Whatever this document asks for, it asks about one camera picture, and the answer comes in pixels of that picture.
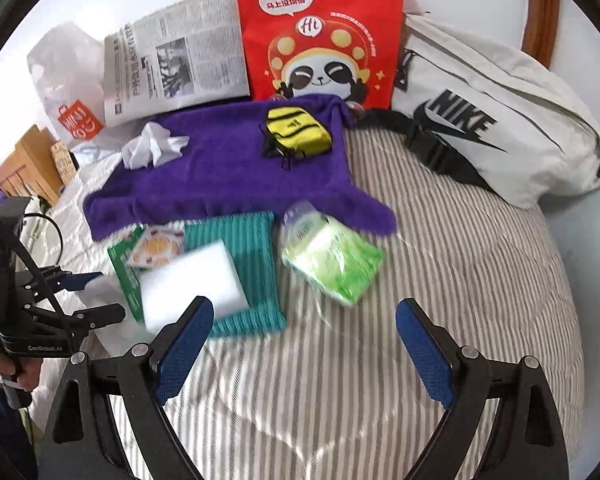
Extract folded newspaper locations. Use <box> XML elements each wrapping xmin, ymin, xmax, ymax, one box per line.
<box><xmin>102</xmin><ymin>0</ymin><xmax>253</xmax><ymax>128</ymax></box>

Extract white plastic bag orange logo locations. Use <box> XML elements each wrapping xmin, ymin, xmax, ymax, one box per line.
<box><xmin>26</xmin><ymin>21</ymin><xmax>126</xmax><ymax>153</ymax></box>

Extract green tissue pack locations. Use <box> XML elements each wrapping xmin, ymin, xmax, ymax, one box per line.
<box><xmin>281</xmin><ymin>200</ymin><xmax>385</xmax><ymax>307</ymax></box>

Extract white canvas waist bag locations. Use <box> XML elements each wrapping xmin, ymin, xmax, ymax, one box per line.
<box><xmin>350</xmin><ymin>12</ymin><xmax>600</xmax><ymax>208</ymax></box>

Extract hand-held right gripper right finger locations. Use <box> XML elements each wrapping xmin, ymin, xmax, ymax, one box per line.
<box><xmin>396</xmin><ymin>298</ymin><xmax>571</xmax><ymax>480</ymax></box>

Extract orange fruit print sachet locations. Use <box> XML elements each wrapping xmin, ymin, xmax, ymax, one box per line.
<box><xmin>127</xmin><ymin>225</ymin><xmax>187</xmax><ymax>271</ymax></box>

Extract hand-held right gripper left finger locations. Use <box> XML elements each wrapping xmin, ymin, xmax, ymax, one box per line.
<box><xmin>37</xmin><ymin>296</ymin><xmax>215</xmax><ymax>480</ymax></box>

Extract brown cardboard box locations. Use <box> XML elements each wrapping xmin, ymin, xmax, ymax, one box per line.
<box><xmin>0</xmin><ymin>125</ymin><xmax>76</xmax><ymax>206</ymax></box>

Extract purple towel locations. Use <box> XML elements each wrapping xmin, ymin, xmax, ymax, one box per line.
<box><xmin>82</xmin><ymin>92</ymin><xmax>398</xmax><ymax>242</ymax></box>

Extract teal sponge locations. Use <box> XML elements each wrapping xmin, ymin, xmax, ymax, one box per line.
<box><xmin>182</xmin><ymin>210</ymin><xmax>287</xmax><ymax>338</ymax></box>

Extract white socks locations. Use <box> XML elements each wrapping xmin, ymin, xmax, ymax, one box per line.
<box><xmin>121</xmin><ymin>121</ymin><xmax>190</xmax><ymax>170</ymax></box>

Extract green wipes packet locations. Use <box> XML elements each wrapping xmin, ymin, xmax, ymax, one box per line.
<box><xmin>107</xmin><ymin>225</ymin><xmax>146</xmax><ymax>323</ymax></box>

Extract person's left forearm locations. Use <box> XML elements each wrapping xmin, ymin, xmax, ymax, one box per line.
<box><xmin>0</xmin><ymin>380</ymin><xmax>40</xmax><ymax>480</ymax></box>

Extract red panda print paper bag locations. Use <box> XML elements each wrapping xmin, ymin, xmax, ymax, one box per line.
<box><xmin>233</xmin><ymin>0</ymin><xmax>406</xmax><ymax>111</ymax></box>

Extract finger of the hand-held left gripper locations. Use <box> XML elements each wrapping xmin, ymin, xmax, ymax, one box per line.
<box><xmin>30</xmin><ymin>302</ymin><xmax>127</xmax><ymax>335</ymax></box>
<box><xmin>22</xmin><ymin>271</ymin><xmax>104</xmax><ymax>307</ymax></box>

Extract wooden headboard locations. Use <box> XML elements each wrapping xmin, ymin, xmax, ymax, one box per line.
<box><xmin>522</xmin><ymin>0</ymin><xmax>561</xmax><ymax>68</ymax></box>

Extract black cable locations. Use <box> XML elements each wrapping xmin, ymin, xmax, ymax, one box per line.
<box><xmin>0</xmin><ymin>206</ymin><xmax>65</xmax><ymax>291</ymax></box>

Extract person's left hand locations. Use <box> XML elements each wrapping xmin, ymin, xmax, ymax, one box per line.
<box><xmin>0</xmin><ymin>354</ymin><xmax>42</xmax><ymax>397</ymax></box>

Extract striped bed quilt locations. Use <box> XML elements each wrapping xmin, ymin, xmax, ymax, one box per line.
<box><xmin>30</xmin><ymin>125</ymin><xmax>586</xmax><ymax>480</ymax></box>

